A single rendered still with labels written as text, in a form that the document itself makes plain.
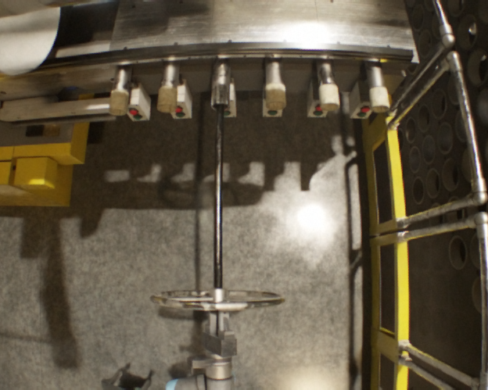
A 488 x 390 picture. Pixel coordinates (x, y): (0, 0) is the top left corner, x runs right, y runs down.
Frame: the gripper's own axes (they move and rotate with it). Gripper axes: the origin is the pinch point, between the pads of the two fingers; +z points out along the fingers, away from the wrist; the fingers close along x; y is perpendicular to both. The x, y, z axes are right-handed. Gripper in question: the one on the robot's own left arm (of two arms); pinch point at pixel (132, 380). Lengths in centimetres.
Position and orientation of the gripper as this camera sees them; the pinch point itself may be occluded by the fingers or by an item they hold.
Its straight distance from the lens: 154.1
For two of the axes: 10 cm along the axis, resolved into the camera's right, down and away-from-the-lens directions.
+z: 2.0, -1.7, 9.7
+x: -9.7, -1.5, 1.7
